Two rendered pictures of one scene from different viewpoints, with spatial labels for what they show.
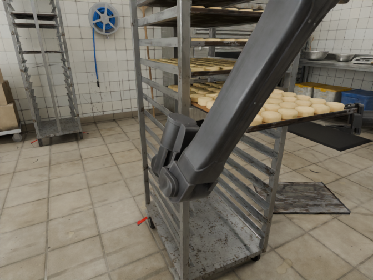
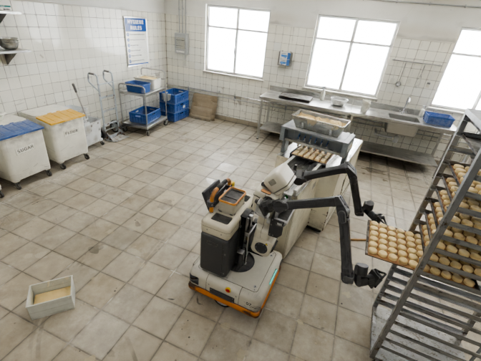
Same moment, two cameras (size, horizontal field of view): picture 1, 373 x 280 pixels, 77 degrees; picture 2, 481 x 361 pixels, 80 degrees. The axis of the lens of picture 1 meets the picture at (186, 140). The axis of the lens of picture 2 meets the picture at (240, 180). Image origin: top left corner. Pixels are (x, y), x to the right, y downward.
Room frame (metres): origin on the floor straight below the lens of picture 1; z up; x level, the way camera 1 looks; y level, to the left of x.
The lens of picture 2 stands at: (1.09, -2.02, 2.14)
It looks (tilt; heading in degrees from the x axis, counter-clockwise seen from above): 29 degrees down; 136
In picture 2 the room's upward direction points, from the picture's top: 6 degrees clockwise
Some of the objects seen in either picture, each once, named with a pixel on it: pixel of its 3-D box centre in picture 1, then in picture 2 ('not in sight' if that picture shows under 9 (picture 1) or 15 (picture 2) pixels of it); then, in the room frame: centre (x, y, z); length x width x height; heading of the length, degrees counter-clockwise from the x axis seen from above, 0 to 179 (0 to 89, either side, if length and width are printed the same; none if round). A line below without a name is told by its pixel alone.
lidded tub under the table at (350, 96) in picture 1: (360, 101); not in sight; (3.41, -2.54, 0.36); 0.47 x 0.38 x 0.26; 119
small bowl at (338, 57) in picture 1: (343, 58); not in sight; (3.85, -2.42, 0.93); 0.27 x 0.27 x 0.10
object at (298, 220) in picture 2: not in sight; (288, 208); (-0.37, 0.11, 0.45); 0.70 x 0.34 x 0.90; 108
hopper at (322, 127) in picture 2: not in sight; (319, 124); (-0.53, 0.59, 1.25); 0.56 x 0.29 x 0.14; 18
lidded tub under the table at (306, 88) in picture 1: (308, 91); not in sight; (4.16, -2.15, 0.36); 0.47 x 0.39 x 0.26; 116
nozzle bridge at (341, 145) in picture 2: not in sight; (314, 145); (-0.53, 0.59, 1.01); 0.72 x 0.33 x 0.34; 18
